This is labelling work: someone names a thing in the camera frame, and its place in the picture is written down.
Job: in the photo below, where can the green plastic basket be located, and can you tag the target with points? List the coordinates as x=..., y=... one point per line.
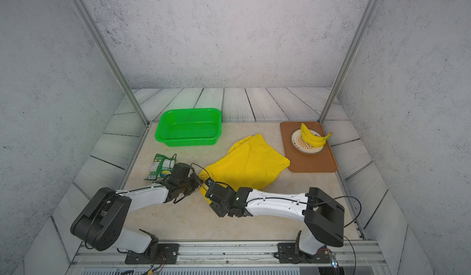
x=189, y=127

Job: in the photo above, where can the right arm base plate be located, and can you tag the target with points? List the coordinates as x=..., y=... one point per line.
x=290, y=253

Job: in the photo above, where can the left aluminium frame post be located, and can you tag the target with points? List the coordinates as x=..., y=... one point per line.
x=104, y=50

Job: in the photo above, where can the patterned round plate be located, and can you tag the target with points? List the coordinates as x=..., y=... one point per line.
x=300, y=145

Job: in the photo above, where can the green snack packet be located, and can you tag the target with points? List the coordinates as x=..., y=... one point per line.
x=161, y=167

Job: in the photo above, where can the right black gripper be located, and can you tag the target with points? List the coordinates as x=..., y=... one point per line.
x=216, y=209

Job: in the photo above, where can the aluminium mounting rail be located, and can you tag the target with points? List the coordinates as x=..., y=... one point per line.
x=356, y=257

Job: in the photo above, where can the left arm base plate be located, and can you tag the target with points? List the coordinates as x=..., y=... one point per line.
x=157, y=254

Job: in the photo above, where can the yellow shorts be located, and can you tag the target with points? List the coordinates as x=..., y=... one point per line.
x=249, y=163

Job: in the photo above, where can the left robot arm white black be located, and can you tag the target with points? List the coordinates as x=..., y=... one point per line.
x=101, y=224

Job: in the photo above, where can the right aluminium frame post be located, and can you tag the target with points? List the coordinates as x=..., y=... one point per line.
x=349, y=57

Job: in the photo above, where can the brown wooden tray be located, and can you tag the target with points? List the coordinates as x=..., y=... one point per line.
x=301, y=162

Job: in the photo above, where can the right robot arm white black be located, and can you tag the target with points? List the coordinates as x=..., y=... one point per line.
x=322, y=214

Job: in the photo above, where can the yellow banana bunch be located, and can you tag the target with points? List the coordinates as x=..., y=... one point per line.
x=312, y=139

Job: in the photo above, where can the aluminium frame post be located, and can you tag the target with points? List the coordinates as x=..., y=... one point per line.
x=349, y=57
x=104, y=50

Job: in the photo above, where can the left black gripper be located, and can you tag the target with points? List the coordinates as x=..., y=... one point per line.
x=197, y=183

